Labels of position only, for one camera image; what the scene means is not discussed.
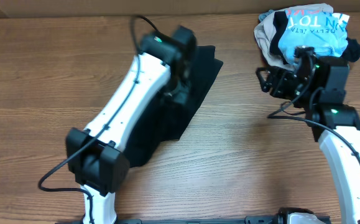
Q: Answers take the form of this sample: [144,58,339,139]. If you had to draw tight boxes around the black t-shirt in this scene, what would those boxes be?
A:
[124,45,223,168]

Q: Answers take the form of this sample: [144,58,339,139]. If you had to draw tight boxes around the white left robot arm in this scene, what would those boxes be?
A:
[65,26,196,223]

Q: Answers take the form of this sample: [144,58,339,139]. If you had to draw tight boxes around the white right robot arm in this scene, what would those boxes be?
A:
[256,46,360,223]

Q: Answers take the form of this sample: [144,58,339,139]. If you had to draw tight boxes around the light blue printed t-shirt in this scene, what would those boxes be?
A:
[277,11,351,65]

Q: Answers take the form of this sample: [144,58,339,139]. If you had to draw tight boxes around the beige folded garment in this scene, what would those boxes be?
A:
[254,3,333,70]

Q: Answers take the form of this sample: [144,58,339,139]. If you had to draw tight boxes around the teal garment in pile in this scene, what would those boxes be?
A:
[258,9,275,22]

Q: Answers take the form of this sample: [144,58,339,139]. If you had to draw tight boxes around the brown cardboard backboard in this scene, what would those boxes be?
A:
[0,0,360,18]

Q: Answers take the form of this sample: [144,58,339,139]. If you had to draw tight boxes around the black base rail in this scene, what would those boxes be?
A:
[55,207,333,224]

